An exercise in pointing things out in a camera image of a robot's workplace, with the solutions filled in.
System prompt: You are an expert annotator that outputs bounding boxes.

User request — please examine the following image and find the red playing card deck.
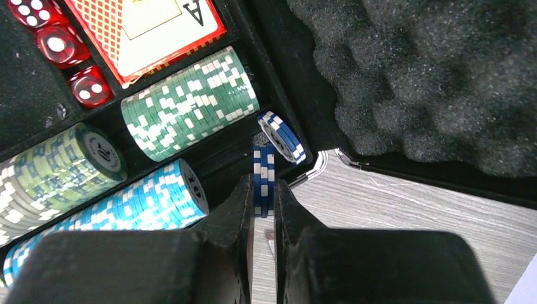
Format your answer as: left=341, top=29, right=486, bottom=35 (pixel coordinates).
left=66, top=0, right=226, bottom=88

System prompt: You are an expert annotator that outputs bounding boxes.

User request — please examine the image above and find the grey camo chip stack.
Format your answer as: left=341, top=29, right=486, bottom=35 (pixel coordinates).
left=1, top=122, right=127, bottom=246

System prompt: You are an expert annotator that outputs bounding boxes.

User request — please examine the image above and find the blue white chip pair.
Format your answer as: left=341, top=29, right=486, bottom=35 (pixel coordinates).
left=253, top=143, right=275, bottom=218

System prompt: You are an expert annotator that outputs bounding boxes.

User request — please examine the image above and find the green poker chip stack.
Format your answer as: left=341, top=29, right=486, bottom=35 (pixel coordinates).
left=121, top=46, right=260, bottom=162

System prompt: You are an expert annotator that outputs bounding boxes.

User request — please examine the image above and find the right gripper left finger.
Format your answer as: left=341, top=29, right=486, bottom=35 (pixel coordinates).
left=192, top=174, right=255, bottom=303

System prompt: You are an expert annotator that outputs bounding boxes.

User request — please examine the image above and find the light blue chip stack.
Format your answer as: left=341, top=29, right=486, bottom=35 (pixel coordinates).
left=3, top=159, right=210, bottom=287

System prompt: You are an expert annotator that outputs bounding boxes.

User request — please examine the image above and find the red die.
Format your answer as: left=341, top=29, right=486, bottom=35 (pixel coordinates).
left=35, top=23, right=91, bottom=69
left=68, top=65, right=114, bottom=108
left=6, top=0, right=66, bottom=29

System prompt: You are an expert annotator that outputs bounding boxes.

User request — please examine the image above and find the black poker chip case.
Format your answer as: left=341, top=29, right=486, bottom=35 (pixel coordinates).
left=0, top=0, right=537, bottom=269

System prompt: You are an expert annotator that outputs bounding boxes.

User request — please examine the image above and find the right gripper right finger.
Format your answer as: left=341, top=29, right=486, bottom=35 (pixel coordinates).
left=274, top=179, right=325, bottom=303

